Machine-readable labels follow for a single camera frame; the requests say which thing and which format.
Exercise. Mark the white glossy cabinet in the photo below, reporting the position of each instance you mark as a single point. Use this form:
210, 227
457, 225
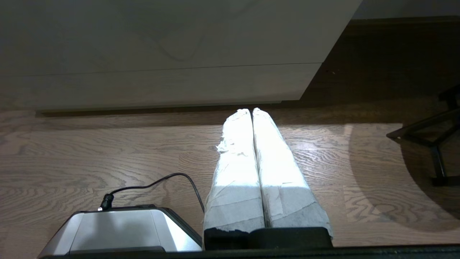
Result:
161, 88

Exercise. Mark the white cabinet drawer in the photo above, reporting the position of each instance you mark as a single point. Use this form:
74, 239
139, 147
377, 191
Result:
161, 32

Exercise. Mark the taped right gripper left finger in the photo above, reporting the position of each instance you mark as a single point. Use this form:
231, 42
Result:
233, 172

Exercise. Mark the black metal stand frame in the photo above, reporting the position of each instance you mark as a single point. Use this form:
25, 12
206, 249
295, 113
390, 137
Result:
436, 158

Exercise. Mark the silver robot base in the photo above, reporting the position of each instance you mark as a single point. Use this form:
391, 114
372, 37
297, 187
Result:
118, 230

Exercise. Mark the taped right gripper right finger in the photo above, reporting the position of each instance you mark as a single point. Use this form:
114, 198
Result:
284, 180

